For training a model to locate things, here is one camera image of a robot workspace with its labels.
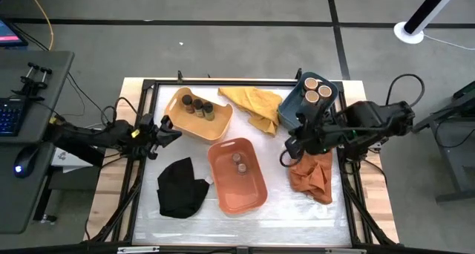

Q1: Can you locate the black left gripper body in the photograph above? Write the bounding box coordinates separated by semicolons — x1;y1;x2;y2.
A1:
144;114;167;160

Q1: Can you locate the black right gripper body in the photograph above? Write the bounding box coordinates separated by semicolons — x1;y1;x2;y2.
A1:
302;105;335;155

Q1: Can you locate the teal blue plastic bin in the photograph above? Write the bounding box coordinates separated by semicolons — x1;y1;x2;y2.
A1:
277;71;339;133

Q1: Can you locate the pale yellow plastic bin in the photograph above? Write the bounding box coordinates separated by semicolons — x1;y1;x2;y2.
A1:
163;86;234;143

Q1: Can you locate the salmon orange plastic bin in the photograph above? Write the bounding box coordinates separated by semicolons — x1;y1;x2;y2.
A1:
206;137;269;215

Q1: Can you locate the orange cloth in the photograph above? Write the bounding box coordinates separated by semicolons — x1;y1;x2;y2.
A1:
288;149;334;206

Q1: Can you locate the yellow cloth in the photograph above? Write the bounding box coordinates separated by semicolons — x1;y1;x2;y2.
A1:
217;86;285;138

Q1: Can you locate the black cloth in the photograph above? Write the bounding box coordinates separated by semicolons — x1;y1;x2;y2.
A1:
157;157;211;219

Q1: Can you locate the white plastic table sheet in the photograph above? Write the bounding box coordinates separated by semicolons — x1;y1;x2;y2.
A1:
131;83;353;247

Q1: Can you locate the white box with logo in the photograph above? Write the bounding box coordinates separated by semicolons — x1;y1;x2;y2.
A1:
50;146;94;174

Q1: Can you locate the dark grey desk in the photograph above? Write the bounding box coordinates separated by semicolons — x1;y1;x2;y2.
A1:
0;50;75;146

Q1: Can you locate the tower fan with round base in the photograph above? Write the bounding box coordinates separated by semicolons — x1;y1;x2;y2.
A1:
393;0;465;45

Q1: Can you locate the black computer mouse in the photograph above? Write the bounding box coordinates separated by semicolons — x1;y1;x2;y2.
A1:
13;146;39;180

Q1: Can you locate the black desk clamp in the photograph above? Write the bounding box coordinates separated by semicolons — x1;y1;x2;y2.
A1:
10;62;53;101

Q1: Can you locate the dark grey equipment stand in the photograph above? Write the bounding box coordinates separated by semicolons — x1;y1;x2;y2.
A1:
411;79;475;203

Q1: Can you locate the backlit black keyboard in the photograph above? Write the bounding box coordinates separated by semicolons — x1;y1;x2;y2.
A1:
0;96;26;138

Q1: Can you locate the dark grey mouse shelf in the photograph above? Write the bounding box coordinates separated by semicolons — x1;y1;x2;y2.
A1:
0;141;56;235

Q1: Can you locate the computer monitor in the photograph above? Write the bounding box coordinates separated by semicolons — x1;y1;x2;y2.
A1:
0;18;29;48

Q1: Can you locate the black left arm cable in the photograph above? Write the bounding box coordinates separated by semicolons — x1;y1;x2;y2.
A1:
100;97;144;128

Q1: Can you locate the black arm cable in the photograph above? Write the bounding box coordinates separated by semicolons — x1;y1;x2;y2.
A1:
384;74;426;107
100;97;144;128

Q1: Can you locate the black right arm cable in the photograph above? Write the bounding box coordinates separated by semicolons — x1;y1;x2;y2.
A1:
384;74;426;107

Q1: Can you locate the black metal table frame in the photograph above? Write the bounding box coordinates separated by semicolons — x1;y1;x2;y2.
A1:
83;77;400;254

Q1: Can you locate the yellow cable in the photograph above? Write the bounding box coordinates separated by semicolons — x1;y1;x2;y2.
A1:
23;0;55;51

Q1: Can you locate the white fan cable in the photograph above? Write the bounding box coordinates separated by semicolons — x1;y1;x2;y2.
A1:
422;33;475;51

